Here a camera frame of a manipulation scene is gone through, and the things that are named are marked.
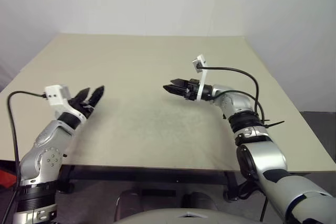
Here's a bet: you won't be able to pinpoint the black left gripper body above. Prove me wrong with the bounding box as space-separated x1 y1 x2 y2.
67 97 96 120

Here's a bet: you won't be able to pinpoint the black zip ties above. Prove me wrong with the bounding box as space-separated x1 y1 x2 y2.
262 120 286 130

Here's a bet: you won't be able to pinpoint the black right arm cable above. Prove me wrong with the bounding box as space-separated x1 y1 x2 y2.
198 61 270 130

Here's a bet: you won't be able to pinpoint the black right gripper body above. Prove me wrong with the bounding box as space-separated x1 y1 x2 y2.
184 78 202 101

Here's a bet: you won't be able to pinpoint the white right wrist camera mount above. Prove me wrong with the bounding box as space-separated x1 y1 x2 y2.
191 54 209 102

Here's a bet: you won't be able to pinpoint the black loose cable under table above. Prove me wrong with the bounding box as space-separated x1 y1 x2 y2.
235 178 268 222

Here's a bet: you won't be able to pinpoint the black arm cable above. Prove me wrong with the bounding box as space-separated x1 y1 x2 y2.
198 61 270 130
0 91 47 224

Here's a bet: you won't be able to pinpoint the black table frame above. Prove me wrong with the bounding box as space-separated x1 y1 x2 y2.
56 165 310 202

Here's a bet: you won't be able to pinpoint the red and black object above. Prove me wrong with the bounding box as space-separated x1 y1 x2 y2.
0 168 16 189

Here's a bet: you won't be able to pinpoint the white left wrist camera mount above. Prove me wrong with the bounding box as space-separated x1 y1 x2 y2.
44 84 87 125

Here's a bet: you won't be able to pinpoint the dark rounded shape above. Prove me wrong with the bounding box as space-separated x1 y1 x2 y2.
115 189 144 219

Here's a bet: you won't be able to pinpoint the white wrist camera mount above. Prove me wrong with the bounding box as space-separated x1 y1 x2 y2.
191 54 209 102
44 84 87 125

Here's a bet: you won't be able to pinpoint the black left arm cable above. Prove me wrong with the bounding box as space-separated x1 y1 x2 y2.
0 91 47 224

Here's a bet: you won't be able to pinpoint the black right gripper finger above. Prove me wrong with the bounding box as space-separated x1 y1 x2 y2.
162 84 187 98
170 78 188 89

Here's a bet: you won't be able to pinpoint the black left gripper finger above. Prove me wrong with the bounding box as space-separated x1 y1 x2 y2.
88 85 106 109
75 87 91 103

